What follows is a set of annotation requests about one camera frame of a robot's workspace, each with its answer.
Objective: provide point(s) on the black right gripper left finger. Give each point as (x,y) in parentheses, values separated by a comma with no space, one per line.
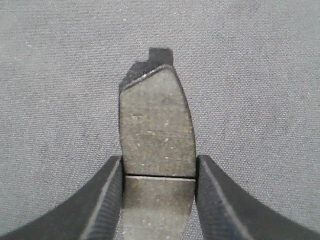
(90,214)

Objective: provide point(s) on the brake pad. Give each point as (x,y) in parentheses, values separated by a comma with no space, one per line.
(158,150)

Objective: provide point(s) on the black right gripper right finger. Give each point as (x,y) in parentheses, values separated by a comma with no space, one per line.
(228,212)

